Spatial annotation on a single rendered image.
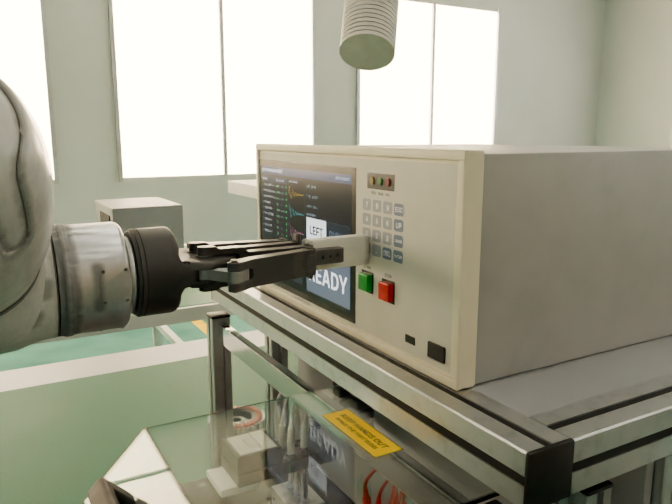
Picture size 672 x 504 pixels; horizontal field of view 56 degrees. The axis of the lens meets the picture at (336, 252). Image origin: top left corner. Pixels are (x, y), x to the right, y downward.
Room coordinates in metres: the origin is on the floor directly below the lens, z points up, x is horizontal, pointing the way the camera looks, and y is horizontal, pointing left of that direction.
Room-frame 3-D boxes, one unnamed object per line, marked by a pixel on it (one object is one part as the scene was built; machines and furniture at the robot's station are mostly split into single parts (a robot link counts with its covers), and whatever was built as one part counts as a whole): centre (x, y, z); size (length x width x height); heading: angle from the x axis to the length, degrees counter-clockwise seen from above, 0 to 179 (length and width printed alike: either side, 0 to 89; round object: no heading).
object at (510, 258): (0.80, -0.17, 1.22); 0.44 x 0.39 x 0.20; 30
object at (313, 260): (0.59, 0.01, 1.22); 0.05 x 0.03 x 0.01; 120
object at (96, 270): (0.51, 0.20, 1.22); 0.09 x 0.06 x 0.09; 30
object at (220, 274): (0.52, 0.10, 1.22); 0.05 x 0.05 x 0.02; 28
